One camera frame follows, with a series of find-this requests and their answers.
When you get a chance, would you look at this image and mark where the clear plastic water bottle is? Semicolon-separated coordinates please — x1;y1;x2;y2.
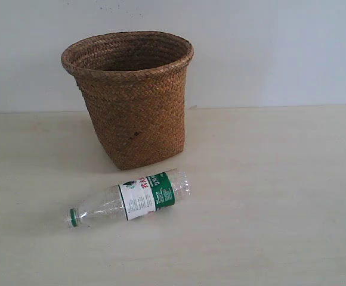
64;169;191;228

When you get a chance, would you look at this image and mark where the brown woven wicker basket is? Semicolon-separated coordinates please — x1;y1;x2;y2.
61;31;194;170

